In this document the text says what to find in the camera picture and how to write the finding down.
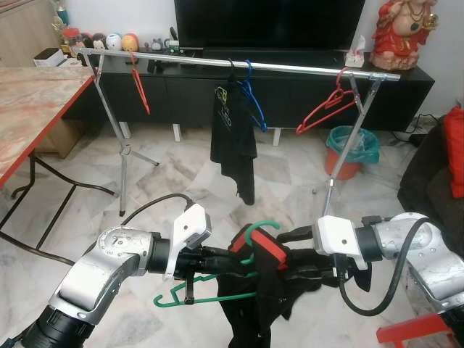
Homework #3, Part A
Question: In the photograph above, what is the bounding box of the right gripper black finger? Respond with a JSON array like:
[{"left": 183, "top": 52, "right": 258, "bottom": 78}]
[{"left": 278, "top": 226, "right": 318, "bottom": 244}]

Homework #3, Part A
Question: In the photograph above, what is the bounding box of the green plastic hanger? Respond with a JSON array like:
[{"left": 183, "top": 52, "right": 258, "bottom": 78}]
[{"left": 153, "top": 219, "right": 282, "bottom": 309}]

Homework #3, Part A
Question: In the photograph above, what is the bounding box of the dark navy shirt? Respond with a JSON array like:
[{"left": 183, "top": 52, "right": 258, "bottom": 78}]
[{"left": 216, "top": 232, "right": 341, "bottom": 348}]

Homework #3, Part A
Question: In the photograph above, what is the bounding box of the blue plastic hanger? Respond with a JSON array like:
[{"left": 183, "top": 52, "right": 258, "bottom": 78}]
[{"left": 238, "top": 59, "right": 268, "bottom": 133}]

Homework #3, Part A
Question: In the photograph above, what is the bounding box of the orange trash bin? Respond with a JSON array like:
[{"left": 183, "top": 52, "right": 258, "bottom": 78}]
[{"left": 326, "top": 149, "right": 362, "bottom": 181}]

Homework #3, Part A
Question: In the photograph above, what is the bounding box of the black shirt LED lettering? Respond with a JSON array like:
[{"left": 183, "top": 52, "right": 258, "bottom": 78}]
[{"left": 210, "top": 72, "right": 258, "bottom": 206}]

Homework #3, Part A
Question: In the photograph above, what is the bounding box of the red plastic stool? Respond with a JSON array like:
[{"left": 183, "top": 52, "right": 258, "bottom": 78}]
[{"left": 376, "top": 313, "right": 454, "bottom": 348}]

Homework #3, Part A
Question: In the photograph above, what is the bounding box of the dark brown sofa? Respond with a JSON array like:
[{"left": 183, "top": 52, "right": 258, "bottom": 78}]
[{"left": 397, "top": 120, "right": 464, "bottom": 251}]

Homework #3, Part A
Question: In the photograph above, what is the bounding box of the silver metal clothes rack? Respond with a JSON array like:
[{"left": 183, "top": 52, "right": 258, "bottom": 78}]
[{"left": 76, "top": 47, "right": 401, "bottom": 217}]

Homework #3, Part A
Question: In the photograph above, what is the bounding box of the black television console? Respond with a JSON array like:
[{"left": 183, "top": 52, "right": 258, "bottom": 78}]
[{"left": 69, "top": 52, "right": 436, "bottom": 142}]

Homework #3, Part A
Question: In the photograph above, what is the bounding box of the red cushion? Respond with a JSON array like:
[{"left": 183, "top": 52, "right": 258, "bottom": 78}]
[{"left": 443, "top": 105, "right": 464, "bottom": 199}]

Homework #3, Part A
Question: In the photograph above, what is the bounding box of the pink white tissue box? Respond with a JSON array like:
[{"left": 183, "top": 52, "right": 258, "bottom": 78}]
[{"left": 345, "top": 34, "right": 367, "bottom": 67}]

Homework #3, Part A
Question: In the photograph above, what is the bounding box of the black flat screen television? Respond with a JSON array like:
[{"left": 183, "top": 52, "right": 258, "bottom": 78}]
[{"left": 174, "top": 0, "right": 367, "bottom": 51}]

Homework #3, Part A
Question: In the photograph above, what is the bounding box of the red laughing buddha statue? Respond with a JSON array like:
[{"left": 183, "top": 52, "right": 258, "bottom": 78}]
[{"left": 371, "top": 0, "right": 439, "bottom": 72}]

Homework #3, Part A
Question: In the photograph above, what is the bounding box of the yellow round plush toy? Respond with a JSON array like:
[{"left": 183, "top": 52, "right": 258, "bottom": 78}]
[{"left": 120, "top": 33, "right": 139, "bottom": 53}]

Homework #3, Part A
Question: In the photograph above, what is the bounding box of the marble pattern table red edge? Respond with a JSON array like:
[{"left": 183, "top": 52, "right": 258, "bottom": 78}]
[{"left": 0, "top": 65, "right": 117, "bottom": 265}]

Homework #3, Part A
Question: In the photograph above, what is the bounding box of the white box black lid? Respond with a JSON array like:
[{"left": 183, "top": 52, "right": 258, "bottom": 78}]
[{"left": 33, "top": 48, "right": 67, "bottom": 67}]

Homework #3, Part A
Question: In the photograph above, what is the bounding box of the red lid glass jar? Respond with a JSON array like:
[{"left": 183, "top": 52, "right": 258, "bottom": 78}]
[{"left": 62, "top": 28, "right": 80, "bottom": 55}]

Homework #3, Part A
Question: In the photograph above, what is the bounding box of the blue gold trophy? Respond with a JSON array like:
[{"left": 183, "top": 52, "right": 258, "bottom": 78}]
[{"left": 51, "top": 0, "right": 73, "bottom": 37}]

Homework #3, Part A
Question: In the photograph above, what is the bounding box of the light wooden cabinet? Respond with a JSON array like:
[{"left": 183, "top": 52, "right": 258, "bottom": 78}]
[{"left": 0, "top": 0, "right": 62, "bottom": 67}]

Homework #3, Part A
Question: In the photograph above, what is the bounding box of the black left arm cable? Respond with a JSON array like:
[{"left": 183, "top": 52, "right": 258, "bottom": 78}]
[{"left": 120, "top": 193, "right": 195, "bottom": 227}]

